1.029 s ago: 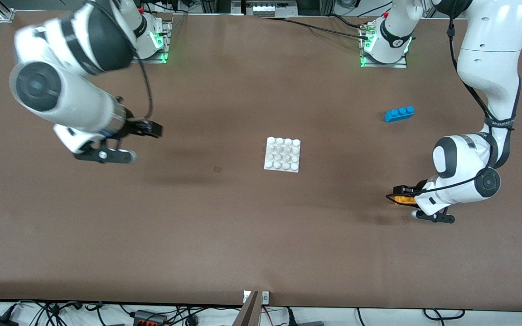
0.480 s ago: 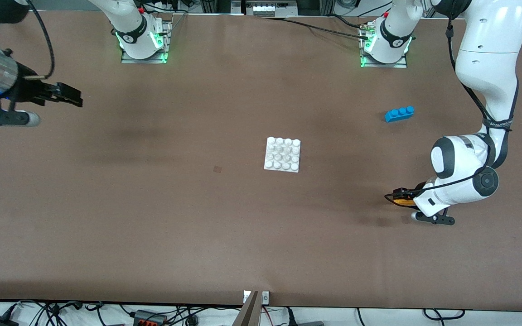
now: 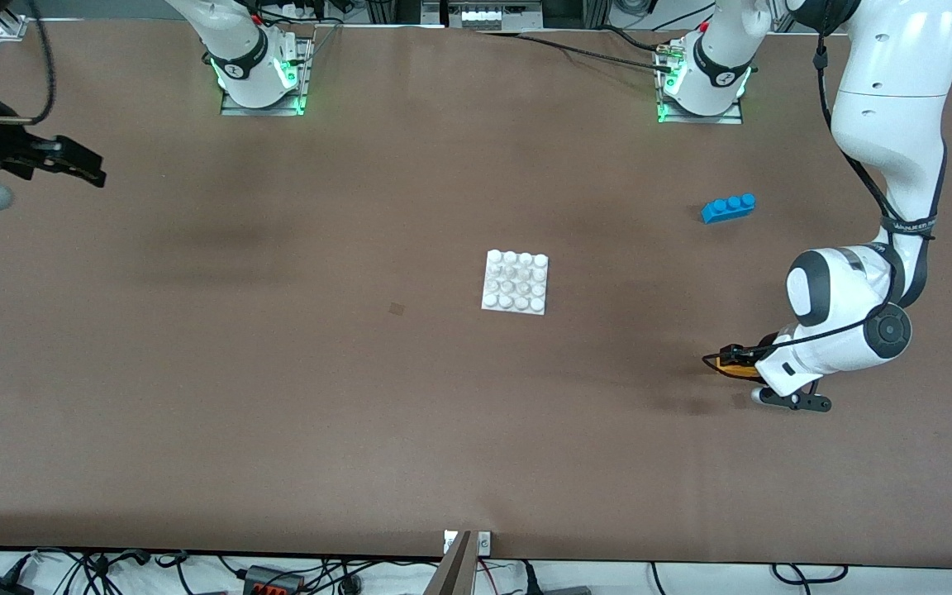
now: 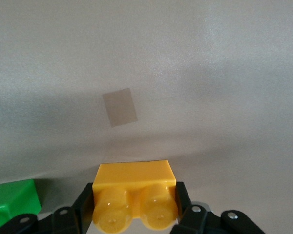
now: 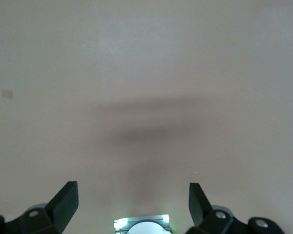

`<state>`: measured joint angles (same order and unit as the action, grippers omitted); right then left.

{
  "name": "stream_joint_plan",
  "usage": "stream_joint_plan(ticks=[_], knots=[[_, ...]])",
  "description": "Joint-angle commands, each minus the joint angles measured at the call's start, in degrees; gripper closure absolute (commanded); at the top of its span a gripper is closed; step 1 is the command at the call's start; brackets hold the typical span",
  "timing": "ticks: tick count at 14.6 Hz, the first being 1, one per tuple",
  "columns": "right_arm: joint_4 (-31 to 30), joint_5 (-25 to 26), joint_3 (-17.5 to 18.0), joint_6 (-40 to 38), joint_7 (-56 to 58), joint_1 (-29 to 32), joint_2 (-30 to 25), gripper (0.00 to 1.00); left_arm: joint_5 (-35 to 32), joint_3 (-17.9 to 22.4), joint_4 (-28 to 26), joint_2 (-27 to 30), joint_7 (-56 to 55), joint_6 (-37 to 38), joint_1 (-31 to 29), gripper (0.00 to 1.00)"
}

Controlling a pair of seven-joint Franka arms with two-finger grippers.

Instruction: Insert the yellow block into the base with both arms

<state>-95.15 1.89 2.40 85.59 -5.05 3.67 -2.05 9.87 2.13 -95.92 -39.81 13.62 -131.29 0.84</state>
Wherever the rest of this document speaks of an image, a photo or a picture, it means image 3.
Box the yellow two-stud block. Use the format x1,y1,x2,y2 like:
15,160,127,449
716,354,766,382

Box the black orange power adapter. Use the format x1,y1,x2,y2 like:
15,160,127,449
242,565,306,595

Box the black cables on table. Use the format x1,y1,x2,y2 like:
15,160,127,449
476,25,688,75

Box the grey brown camera post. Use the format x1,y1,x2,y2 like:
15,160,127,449
424,531,477,595

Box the blue three-stud block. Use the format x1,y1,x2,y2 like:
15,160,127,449
701,193,758,225

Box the white terminal block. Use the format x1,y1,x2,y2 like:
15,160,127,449
459,7,523,31

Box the white studded base plate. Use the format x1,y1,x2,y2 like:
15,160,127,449
480,249,550,317

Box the small metal bracket plate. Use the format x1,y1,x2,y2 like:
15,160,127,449
443,531,493,555

